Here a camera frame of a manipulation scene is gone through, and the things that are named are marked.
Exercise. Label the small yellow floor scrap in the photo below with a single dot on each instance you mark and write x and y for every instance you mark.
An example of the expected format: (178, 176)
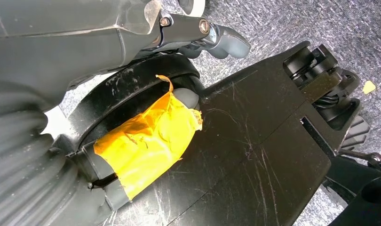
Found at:
(369, 87)

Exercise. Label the black robot foot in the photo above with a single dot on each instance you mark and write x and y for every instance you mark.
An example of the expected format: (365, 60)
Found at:
(358, 199)

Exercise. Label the yellow tape wrap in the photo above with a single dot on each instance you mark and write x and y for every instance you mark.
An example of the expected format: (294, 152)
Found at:
(147, 140)

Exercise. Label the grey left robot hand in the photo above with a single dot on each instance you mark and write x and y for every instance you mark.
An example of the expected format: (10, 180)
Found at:
(59, 46)

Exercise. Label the black robot ankle joint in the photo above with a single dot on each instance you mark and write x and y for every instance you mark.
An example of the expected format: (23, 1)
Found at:
(318, 71)

